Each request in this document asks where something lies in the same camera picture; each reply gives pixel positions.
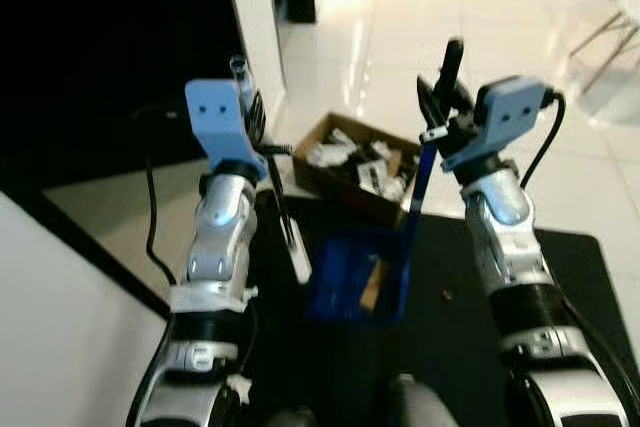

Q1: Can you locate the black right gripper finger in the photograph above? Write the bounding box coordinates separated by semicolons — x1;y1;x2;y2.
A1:
441;37;466;109
417;76;447;131

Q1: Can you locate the blue dustpan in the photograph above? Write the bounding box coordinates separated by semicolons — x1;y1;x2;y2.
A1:
305;132;443;326

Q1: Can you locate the black floor mat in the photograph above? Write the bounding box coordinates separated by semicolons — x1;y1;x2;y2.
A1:
238;190;640;427

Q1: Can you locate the brown cardboard box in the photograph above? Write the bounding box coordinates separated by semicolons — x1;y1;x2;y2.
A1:
292;112;423;230

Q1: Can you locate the white paper trash pile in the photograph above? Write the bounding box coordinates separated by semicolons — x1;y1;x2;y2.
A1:
308;130;413;198

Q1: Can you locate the brown cardboard scrap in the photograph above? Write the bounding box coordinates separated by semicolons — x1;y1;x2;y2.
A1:
359;257;387;314

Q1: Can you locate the grey robot right leg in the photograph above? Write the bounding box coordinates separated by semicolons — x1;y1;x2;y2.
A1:
385;374;461;427

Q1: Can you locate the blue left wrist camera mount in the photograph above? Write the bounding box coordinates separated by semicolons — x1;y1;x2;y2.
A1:
184;78;270;184

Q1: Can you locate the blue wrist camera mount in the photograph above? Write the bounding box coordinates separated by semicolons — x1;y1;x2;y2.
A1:
184;78;270;184
442;76;550;172

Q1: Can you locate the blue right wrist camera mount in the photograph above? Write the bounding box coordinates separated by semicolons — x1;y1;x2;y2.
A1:
442;76;550;172

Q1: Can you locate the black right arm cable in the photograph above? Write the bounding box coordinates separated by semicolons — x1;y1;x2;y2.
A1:
518;90;567;190

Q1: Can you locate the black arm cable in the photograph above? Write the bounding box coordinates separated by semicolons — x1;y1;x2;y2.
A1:
518;90;567;190
133;102;196;293

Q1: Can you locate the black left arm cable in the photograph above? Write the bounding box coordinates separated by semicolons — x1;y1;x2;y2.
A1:
133;102;196;293

